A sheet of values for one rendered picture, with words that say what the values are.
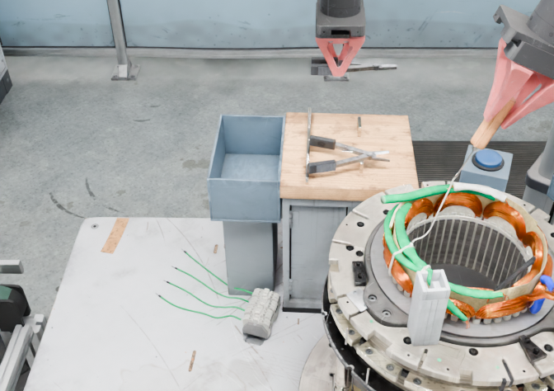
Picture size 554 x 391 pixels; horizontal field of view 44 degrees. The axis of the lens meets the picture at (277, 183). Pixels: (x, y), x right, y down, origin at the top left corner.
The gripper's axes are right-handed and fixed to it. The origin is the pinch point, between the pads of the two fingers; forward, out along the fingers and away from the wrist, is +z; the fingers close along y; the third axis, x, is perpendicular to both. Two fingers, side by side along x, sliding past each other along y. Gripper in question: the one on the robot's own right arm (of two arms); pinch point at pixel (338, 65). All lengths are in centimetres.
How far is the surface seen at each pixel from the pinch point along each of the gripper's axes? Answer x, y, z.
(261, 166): -12.1, -1.0, 20.1
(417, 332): 7.8, 42.8, 6.6
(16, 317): -57, 11, 47
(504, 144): 74, -139, 120
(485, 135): 13.9, 31.3, -10.8
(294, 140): -6.4, 2.3, 12.1
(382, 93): 27, -177, 121
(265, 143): -11.5, -4.1, 17.6
